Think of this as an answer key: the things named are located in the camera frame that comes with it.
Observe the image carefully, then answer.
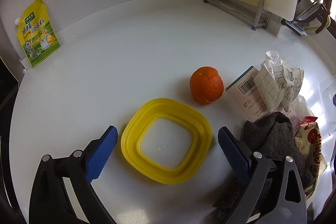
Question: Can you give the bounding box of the dark grey rag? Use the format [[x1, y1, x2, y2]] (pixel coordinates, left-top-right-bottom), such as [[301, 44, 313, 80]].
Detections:
[[241, 111, 316, 189]]

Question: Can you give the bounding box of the orange peel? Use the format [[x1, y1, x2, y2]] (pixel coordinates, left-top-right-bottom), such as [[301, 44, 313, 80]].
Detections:
[[190, 67, 224, 105]]

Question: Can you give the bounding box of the printed paper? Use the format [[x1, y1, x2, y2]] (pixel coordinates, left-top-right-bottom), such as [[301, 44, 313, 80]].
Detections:
[[254, 51, 304, 112]]

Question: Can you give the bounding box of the red white snack wrapper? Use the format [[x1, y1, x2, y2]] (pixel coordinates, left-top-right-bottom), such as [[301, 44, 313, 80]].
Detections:
[[294, 116, 327, 200]]

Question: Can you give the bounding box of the clear plastic cup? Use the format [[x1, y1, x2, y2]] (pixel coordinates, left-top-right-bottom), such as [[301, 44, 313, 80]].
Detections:
[[319, 76, 336, 135]]

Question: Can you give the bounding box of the steel cutting board rack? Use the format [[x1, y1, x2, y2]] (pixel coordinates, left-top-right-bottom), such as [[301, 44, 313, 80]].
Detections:
[[203, 0, 271, 31]]

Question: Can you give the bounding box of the yellow seasoning pouch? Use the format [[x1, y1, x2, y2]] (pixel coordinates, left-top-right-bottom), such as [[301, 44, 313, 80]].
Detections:
[[15, 0, 60, 67]]

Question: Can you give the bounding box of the steel pot lid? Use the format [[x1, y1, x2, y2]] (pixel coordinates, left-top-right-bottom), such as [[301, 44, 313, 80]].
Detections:
[[294, 0, 323, 23]]

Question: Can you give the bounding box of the black dish rack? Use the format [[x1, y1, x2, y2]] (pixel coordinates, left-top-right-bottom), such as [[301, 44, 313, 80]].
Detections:
[[281, 0, 331, 36]]

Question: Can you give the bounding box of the yellow gas hose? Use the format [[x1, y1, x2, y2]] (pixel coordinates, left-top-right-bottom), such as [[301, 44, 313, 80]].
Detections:
[[305, 15, 332, 33]]

